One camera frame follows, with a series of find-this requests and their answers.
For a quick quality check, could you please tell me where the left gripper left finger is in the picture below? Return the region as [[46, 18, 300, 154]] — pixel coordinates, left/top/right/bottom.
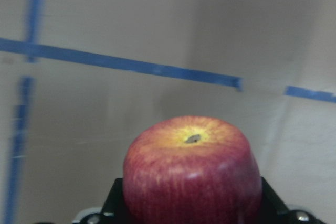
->
[[100, 178, 123, 217]]

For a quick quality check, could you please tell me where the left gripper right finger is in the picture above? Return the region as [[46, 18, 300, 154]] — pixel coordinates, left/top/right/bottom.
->
[[261, 177, 289, 216]]

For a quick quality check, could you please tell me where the red apple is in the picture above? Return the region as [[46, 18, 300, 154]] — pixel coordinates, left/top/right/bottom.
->
[[123, 116, 262, 223]]

